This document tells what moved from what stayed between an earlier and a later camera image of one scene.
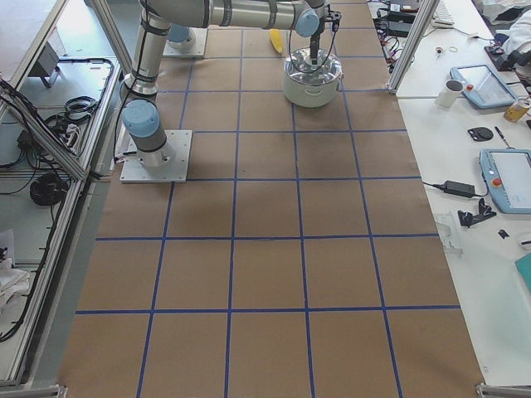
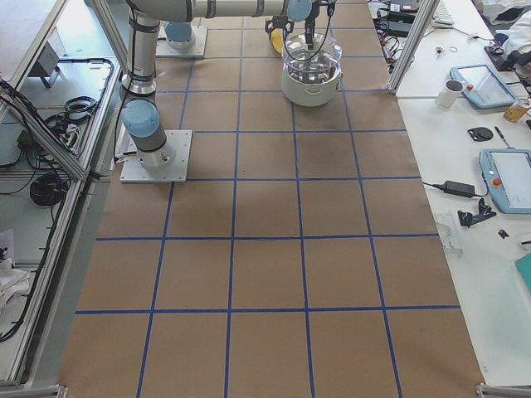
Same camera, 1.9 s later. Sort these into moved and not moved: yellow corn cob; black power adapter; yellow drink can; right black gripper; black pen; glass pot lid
Moved: right black gripper; glass pot lid
Not moved: yellow corn cob; black power adapter; black pen; yellow drink can
